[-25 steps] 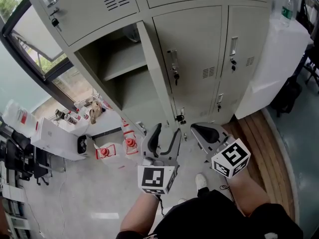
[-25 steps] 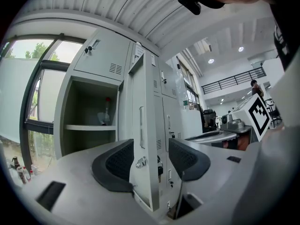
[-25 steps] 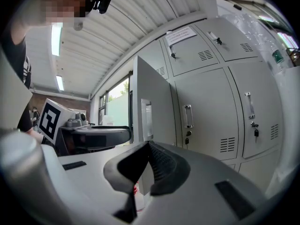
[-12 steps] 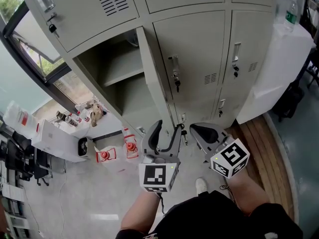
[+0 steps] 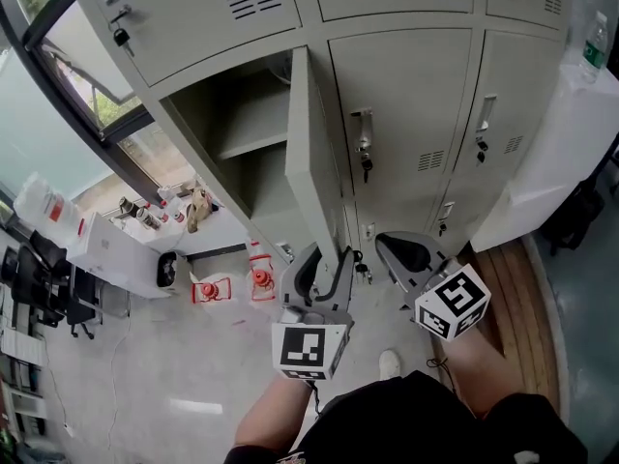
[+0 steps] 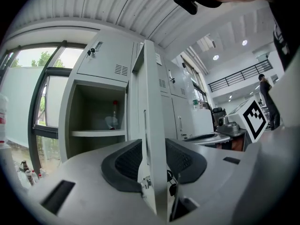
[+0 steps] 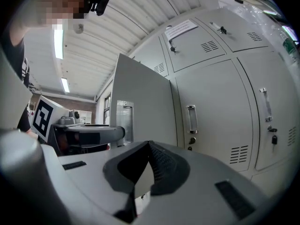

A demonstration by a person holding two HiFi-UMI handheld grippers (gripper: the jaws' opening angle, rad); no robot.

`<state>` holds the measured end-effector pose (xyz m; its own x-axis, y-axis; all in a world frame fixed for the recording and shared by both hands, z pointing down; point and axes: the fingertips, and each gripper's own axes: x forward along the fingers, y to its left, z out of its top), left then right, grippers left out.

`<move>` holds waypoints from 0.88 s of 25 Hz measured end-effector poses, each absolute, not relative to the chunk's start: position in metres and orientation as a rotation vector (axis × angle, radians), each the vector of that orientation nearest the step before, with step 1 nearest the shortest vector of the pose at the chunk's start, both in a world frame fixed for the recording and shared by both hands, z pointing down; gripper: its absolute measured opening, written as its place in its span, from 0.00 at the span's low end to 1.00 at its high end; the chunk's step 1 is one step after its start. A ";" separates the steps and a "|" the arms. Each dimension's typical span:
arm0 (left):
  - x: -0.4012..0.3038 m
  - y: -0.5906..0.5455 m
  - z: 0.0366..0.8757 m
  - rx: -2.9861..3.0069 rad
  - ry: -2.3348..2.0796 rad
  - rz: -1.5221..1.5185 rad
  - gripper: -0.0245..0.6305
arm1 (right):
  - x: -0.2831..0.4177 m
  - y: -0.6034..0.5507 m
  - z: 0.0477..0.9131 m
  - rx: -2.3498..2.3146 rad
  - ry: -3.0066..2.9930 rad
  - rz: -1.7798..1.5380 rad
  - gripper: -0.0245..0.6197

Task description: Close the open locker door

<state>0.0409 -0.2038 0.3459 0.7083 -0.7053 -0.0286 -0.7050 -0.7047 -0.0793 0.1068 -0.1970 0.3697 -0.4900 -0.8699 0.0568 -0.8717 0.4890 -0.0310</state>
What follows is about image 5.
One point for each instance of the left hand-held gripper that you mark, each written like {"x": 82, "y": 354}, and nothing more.
{"x": 302, "y": 348}

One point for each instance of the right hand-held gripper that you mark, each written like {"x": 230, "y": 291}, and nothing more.
{"x": 452, "y": 302}

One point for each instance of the grey locker door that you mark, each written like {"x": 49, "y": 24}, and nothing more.
{"x": 309, "y": 162}

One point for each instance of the grey metal locker cabinet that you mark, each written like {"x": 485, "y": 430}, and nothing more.
{"x": 396, "y": 90}

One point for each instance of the person's right forearm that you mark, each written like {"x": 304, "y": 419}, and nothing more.
{"x": 479, "y": 380}

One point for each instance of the person's left forearm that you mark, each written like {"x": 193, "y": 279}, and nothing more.
{"x": 271, "y": 414}

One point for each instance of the grey metal shelf rack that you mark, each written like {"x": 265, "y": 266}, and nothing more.
{"x": 19, "y": 351}

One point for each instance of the clear water jug red cap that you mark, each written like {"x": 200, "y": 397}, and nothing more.
{"x": 210, "y": 290}
{"x": 261, "y": 276}

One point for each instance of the person's white shoe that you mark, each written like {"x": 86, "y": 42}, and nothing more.
{"x": 389, "y": 365}

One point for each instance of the wooden step platform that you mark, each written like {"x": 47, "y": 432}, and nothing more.
{"x": 522, "y": 307}

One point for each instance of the white trash bin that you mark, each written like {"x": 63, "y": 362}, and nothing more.
{"x": 185, "y": 271}

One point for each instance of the beige cloth bundle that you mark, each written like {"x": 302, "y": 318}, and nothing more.
{"x": 198, "y": 206}

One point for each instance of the person's black t-shirt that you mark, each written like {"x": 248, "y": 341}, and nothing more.
{"x": 387, "y": 428}

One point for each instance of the black bag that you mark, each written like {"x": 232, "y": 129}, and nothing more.
{"x": 575, "y": 215}

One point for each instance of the patterned drink can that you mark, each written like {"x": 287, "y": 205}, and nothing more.
{"x": 149, "y": 219}

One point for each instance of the white partition ledge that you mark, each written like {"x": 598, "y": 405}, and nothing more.
{"x": 556, "y": 153}

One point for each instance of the black drink bottle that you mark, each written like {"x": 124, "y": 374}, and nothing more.
{"x": 128, "y": 206}

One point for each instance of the black office chair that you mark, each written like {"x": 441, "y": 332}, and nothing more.
{"x": 38, "y": 269}
{"x": 82, "y": 298}

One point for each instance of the clear plastic water bottle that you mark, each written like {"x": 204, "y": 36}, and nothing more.
{"x": 592, "y": 51}

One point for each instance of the large water jug red label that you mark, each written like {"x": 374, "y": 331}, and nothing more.
{"x": 43, "y": 201}

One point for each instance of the small white power adapter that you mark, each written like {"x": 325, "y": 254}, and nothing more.
{"x": 69, "y": 430}

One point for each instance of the black framed window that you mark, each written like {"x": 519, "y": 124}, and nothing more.
{"x": 29, "y": 128}

